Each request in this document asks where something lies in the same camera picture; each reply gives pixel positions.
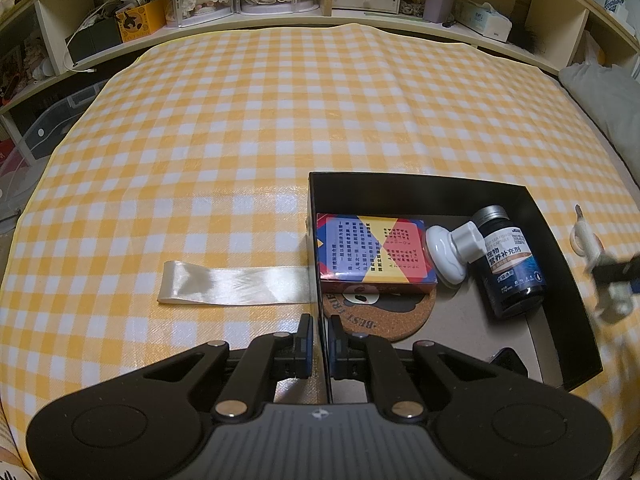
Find white tissue box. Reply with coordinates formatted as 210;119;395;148
456;0;513;43

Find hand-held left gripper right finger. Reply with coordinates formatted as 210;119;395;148
327;317;501;421

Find yellow checked blanket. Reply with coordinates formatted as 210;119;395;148
0;22;640;480

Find white round knob container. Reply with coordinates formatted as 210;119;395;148
424;222;483;288

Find round cork coaster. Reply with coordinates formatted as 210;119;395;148
322;282;438;345

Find white charging cable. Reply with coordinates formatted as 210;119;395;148
64;2;121;75

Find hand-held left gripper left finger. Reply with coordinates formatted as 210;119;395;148
142;312;317;418

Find small plush toys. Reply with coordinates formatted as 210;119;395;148
0;35;51;86

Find black cardboard box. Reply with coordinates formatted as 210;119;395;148
306;171;603;403

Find white plastic bag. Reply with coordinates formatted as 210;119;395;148
582;30;613;68

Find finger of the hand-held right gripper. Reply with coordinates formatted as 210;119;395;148
587;256;640;286

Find clear plastic storage bin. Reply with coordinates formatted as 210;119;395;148
0;77;108;221

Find small black object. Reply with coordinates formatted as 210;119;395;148
487;347;529;377

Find cream satin ribbon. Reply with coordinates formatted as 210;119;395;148
156;260;312;307

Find grey pillow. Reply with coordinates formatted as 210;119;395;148
557;62;640;186

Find colourful card box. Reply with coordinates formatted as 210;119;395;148
316;212;440;297

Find yellow cartoon box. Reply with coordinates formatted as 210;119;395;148
115;0;168;41

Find dark blue supplement bottle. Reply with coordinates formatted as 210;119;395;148
471;205;547;321

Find dark green box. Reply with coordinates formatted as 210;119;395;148
65;20;123;63

